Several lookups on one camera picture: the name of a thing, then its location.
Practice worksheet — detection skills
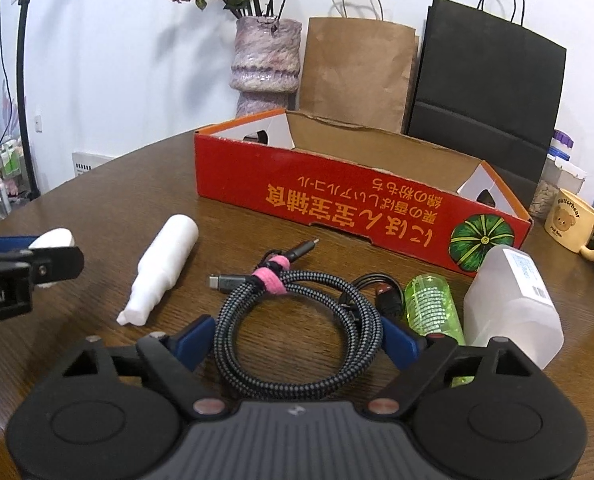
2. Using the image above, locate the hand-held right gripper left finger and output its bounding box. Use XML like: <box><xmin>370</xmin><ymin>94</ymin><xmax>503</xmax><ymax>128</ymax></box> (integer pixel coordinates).
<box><xmin>62</xmin><ymin>314</ymin><xmax>228</xmax><ymax>417</ymax></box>

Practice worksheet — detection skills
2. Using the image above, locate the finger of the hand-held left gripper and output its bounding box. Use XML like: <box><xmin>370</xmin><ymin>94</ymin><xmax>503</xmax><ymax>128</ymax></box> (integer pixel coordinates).
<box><xmin>0</xmin><ymin>246</ymin><xmax>85</xmax><ymax>291</ymax></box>
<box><xmin>0</xmin><ymin>236</ymin><xmax>38</xmax><ymax>256</ymax></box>

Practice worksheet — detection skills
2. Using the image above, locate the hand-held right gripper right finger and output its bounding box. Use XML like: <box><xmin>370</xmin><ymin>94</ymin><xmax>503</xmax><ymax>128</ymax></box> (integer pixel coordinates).
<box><xmin>364</xmin><ymin>314</ymin><xmax>545</xmax><ymax>418</ymax></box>

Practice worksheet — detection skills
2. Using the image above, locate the white tape roll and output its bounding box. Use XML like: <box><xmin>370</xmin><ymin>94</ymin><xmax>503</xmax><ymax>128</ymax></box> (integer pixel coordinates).
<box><xmin>28</xmin><ymin>228</ymin><xmax>74</xmax><ymax>291</ymax></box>

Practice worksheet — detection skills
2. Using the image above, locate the braided cable with pink strap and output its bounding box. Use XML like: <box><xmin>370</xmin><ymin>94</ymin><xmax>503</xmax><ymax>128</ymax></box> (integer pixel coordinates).
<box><xmin>208</xmin><ymin>239</ymin><xmax>384</xmax><ymax>402</ymax></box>

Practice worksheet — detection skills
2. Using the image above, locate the green spray bottle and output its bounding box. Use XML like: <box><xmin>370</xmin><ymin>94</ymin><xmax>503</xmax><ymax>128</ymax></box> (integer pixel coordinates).
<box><xmin>403</xmin><ymin>274</ymin><xmax>472</xmax><ymax>388</ymax></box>

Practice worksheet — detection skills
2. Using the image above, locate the black usb cable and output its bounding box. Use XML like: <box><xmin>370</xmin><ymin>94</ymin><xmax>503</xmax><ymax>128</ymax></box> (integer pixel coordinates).
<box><xmin>344</xmin><ymin>272</ymin><xmax>408</xmax><ymax>323</ymax></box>

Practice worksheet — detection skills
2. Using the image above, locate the white spray bottle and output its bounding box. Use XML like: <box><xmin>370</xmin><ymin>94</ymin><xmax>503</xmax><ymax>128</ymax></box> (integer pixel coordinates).
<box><xmin>116</xmin><ymin>214</ymin><xmax>199</xmax><ymax>327</ymax></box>

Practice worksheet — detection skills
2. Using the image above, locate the translucent white plastic box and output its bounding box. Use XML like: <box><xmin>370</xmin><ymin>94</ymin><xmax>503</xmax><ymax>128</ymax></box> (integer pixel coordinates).
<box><xmin>463</xmin><ymin>245</ymin><xmax>565</xmax><ymax>371</ymax></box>

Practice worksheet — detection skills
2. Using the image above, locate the red cardboard box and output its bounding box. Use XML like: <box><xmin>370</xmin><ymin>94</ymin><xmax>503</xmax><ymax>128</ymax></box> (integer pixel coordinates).
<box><xmin>193</xmin><ymin>108</ymin><xmax>534</xmax><ymax>277</ymax></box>

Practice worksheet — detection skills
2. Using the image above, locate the cluttered storage rack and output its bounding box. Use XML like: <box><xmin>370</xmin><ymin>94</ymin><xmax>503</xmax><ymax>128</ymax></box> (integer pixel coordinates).
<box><xmin>0</xmin><ymin>125</ymin><xmax>28</xmax><ymax>221</ymax></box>

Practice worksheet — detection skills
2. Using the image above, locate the black light stand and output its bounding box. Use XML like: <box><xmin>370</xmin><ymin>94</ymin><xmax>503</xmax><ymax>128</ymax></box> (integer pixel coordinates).
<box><xmin>14</xmin><ymin>0</ymin><xmax>43</xmax><ymax>196</ymax></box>

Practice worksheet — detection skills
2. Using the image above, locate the seed container with white lid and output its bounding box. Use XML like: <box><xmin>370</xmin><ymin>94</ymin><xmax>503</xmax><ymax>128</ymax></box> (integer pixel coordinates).
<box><xmin>528</xmin><ymin>155</ymin><xmax>588</xmax><ymax>221</ymax></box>

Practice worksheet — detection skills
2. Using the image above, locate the yellow bear mug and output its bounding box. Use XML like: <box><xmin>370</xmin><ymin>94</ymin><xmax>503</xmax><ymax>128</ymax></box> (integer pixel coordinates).
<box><xmin>544</xmin><ymin>187</ymin><xmax>594</xmax><ymax>263</ymax></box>

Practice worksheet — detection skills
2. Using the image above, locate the purple lid jar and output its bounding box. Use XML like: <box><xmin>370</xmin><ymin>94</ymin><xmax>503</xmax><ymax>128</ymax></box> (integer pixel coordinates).
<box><xmin>549</xmin><ymin>129</ymin><xmax>574</xmax><ymax>161</ymax></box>

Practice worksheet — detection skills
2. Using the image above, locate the black paper bag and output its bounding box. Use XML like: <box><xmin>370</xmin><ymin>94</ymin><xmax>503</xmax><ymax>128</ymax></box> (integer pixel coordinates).
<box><xmin>407</xmin><ymin>0</ymin><xmax>568</xmax><ymax>186</ymax></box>

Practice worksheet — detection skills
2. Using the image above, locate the brown paper bag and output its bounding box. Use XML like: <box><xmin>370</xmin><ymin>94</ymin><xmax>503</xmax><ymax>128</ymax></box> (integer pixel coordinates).
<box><xmin>298</xmin><ymin>0</ymin><xmax>420</xmax><ymax>136</ymax></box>

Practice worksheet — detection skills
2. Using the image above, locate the pink marbled vase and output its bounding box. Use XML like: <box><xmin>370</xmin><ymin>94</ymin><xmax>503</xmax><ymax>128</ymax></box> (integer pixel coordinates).
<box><xmin>228</xmin><ymin>16</ymin><xmax>303</xmax><ymax>118</ymax></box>

